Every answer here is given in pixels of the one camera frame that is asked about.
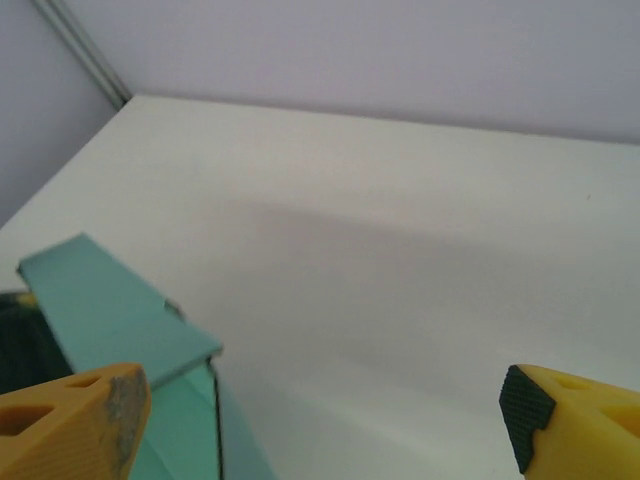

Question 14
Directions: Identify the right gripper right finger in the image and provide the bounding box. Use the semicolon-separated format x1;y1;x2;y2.
498;363;640;480

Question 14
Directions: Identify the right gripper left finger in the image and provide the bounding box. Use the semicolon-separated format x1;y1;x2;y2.
0;363;153;480

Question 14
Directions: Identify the teal paper box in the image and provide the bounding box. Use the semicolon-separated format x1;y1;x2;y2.
17;232;279;480

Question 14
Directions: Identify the aluminium corner post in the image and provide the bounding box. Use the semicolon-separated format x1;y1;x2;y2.
30;0;135;110

